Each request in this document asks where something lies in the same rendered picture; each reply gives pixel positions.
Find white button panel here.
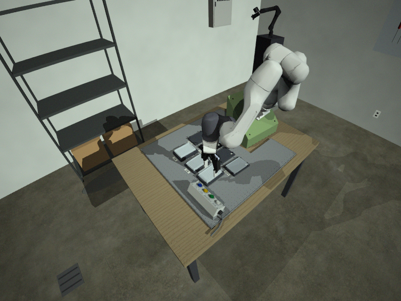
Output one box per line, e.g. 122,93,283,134
187,181,225,236

